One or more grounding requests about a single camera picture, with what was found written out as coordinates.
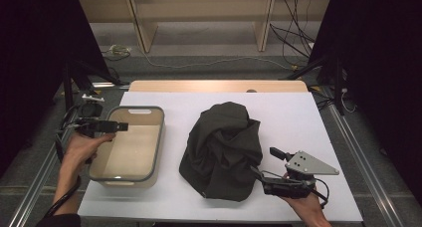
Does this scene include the coiled pale cable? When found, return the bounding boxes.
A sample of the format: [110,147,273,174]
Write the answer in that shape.
[103,44,133,62]

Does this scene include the bundle of black cables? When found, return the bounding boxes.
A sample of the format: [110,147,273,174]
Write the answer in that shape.
[269,0,317,67]

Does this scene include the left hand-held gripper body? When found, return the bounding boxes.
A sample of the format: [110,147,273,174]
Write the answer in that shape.
[71,94,117,138]

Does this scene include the long white floor cable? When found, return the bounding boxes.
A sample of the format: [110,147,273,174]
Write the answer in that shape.
[137,46,300,72]

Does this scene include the black curtain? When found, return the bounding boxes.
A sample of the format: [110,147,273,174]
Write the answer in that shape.
[0,0,112,178]
[308,0,422,205]

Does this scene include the person's black left sleeve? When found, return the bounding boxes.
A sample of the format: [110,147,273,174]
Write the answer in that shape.
[36,213,83,227]

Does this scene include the dark pleated skirt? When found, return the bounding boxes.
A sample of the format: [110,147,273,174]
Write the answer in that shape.
[178,101,264,202]

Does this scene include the black tripod stand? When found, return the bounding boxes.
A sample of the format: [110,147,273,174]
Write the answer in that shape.
[280,54,346,116]
[61,59,125,121]

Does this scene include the aluminium floor rail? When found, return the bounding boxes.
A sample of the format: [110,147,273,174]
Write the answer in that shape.
[322,87,407,227]
[6,91,98,227]

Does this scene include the light wooden shelf unit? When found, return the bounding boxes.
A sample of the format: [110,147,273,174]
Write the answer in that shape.
[78,0,332,54]

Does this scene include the short white cable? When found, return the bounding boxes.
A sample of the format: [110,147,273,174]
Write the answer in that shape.
[340,87,358,114]

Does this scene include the person's left hand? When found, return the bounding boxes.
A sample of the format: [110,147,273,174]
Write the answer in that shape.
[61,132,117,179]

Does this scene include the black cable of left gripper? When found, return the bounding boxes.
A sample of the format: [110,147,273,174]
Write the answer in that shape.
[43,104,83,220]

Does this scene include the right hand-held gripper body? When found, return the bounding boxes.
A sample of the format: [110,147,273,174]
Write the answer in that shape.
[262,150,340,200]

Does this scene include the person's right hand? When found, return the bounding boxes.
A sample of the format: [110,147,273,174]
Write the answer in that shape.
[282,189,328,222]

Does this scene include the beige basket with grey rim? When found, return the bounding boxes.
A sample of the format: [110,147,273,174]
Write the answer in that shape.
[87,106,166,189]

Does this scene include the silver metal bar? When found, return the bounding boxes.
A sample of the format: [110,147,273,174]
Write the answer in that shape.
[91,82,131,90]

